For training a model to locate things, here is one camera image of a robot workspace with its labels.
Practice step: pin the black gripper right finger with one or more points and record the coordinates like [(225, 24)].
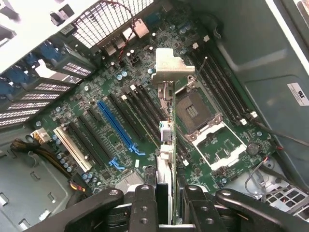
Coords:
[(202, 210)]

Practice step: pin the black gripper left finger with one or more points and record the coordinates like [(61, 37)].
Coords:
[(142, 210)]

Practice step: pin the silver chipset heatsink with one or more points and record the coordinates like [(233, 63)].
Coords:
[(128, 180)]

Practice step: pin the metal disk bay cage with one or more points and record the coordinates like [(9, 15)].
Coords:
[(280, 176)]

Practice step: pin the blue expansion slot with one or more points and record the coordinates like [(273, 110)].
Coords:
[(113, 123)]

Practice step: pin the white expansion slot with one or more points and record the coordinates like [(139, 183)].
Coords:
[(72, 149)]

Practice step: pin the black expansion slot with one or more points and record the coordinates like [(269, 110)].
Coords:
[(125, 116)]

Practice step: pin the CPU socket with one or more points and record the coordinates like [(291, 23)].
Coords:
[(195, 111)]

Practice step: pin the green motherboard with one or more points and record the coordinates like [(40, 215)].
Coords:
[(113, 72)]

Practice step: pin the metal locking lever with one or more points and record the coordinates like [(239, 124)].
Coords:
[(201, 67)]

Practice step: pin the open black PC case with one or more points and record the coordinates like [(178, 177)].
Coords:
[(265, 60)]

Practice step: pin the blue slot cover clip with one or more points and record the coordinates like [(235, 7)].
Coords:
[(31, 61), (4, 90), (50, 52), (17, 75)]

